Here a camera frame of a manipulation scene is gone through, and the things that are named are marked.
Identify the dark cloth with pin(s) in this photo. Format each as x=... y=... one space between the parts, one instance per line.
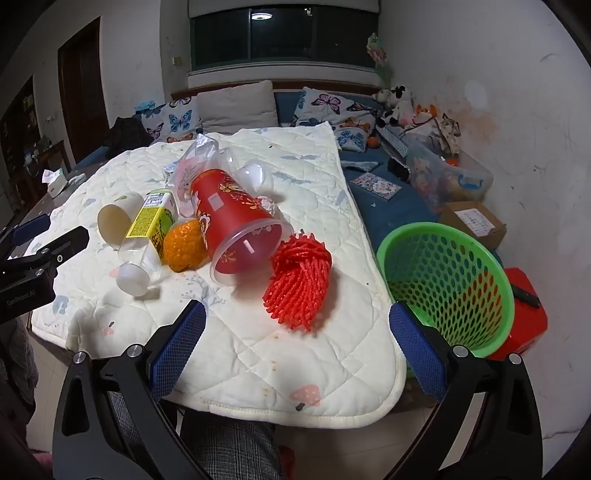
x=127 y=134

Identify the orange ball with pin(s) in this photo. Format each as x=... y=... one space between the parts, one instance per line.
x=373 y=143

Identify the black and white plush toy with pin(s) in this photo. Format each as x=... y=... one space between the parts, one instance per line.
x=395 y=96

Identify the small black device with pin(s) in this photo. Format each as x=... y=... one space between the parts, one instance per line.
x=399 y=168

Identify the grey pillow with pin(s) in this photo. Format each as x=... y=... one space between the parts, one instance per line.
x=238 y=108

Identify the cardboard box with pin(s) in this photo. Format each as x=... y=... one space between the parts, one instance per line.
x=471 y=221

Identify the person's left forearm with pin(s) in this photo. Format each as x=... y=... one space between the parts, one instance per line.
x=16 y=364

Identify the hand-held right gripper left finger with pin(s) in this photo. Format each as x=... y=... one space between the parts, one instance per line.
x=181 y=350

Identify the wooden side table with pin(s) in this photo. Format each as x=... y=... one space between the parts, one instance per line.
x=46 y=203

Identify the small butterfly print pillow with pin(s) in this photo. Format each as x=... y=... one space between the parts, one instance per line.
x=351 y=138

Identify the red foam fruit net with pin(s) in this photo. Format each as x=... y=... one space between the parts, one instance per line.
x=295 y=281

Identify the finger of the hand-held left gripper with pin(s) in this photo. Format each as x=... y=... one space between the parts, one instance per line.
x=32 y=228
x=64 y=247

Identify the clear plastic lidded cup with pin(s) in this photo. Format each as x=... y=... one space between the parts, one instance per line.
x=255 y=175

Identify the red plastic cup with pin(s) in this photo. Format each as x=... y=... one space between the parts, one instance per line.
x=221 y=207

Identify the long blue patterned box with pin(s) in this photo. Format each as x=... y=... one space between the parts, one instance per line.
x=392 y=141

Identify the beige patterned cloth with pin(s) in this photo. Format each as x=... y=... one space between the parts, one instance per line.
x=448 y=134

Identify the black remote control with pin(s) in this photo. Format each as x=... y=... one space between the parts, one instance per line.
x=526 y=296

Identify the orange mandarin fruit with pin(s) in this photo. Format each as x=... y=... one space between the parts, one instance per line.
x=182 y=244

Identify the brown wooden door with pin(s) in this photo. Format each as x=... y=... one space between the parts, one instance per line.
x=85 y=87

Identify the orange fox plush toy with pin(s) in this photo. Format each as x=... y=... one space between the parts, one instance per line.
x=427 y=111

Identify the clear bottle with yellow label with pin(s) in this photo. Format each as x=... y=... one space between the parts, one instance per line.
x=147 y=221

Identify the red plastic stool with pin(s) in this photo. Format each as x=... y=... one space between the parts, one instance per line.
x=526 y=327

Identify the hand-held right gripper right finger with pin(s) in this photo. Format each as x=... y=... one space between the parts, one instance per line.
x=418 y=353

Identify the white quilted blanket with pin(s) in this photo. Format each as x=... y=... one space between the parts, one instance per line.
x=258 y=350

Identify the dark window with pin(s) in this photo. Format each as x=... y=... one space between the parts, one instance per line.
x=286 y=34

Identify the person's legs in plaid pants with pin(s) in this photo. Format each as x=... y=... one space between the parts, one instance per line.
x=231 y=447

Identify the green plastic basket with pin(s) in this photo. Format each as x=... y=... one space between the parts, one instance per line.
x=506 y=300

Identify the cream plastic cup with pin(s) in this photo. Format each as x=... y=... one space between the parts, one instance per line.
x=115 y=221

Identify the pink and green hanging decoration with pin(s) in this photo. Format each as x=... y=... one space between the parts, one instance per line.
x=379 y=57

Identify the clear plastic bag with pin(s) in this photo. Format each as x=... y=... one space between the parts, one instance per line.
x=203 y=152

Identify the printed picture card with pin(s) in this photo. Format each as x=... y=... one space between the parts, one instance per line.
x=375 y=184

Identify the clear plastic storage bin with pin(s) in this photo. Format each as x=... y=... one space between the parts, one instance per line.
x=443 y=180

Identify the white and green tissue box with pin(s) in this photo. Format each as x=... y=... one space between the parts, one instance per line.
x=57 y=180

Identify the blue bed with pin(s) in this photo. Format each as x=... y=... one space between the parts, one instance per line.
x=392 y=214

